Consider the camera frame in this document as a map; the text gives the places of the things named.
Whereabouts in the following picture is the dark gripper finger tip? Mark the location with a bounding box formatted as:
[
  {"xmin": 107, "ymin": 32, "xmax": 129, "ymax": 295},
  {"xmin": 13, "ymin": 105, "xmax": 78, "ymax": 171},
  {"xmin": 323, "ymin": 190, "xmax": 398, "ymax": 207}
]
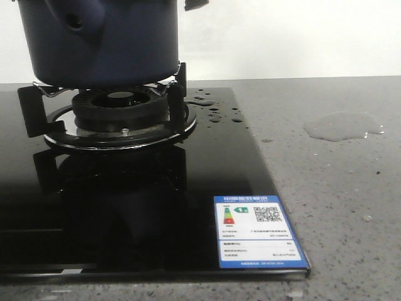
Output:
[{"xmin": 184, "ymin": 0, "xmax": 209, "ymax": 11}]

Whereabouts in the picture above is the dark blue cooking pot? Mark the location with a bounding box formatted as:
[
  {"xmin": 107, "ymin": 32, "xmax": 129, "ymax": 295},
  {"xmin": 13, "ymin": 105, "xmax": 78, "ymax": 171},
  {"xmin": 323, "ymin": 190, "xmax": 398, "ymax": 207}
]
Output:
[{"xmin": 18, "ymin": 1, "xmax": 179, "ymax": 88}]

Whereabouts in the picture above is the black metal pot support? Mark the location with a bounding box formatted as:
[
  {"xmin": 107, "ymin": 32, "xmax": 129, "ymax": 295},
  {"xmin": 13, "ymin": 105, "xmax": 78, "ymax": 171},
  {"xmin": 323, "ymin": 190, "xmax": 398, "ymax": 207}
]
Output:
[{"xmin": 18, "ymin": 63, "xmax": 196, "ymax": 152}]

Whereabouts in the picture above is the black round gas burner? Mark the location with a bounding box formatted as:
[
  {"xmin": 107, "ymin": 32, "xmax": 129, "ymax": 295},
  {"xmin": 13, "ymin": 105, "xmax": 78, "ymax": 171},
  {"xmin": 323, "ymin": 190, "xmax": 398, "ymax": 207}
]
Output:
[{"xmin": 72, "ymin": 87, "xmax": 168, "ymax": 132}]

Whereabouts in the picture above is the black glass gas stove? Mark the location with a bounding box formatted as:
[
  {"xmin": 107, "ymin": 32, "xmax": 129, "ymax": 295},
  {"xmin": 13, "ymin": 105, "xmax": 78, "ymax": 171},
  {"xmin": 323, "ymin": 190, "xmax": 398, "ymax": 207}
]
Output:
[{"xmin": 1, "ymin": 88, "xmax": 311, "ymax": 282}]

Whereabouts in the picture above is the blue energy label sticker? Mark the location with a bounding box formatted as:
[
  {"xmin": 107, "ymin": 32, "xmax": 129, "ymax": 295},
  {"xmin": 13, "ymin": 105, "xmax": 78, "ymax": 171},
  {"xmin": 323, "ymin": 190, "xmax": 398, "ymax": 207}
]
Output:
[{"xmin": 214, "ymin": 195, "xmax": 309, "ymax": 270}]

